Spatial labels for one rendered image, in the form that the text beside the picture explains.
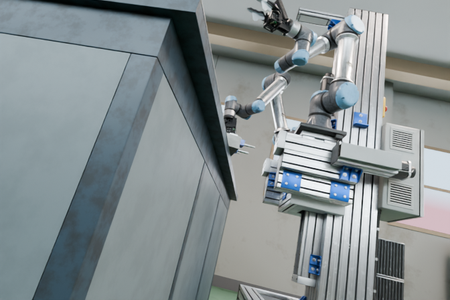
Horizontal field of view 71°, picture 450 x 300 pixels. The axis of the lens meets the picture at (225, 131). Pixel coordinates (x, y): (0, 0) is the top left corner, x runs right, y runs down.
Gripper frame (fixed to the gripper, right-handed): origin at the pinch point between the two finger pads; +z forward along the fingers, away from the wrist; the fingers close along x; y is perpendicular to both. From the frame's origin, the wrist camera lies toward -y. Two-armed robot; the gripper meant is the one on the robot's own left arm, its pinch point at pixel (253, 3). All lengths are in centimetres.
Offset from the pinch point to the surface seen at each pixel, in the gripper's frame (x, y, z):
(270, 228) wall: 244, 35, -185
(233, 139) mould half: 18, 60, -10
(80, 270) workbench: -40, 120, 37
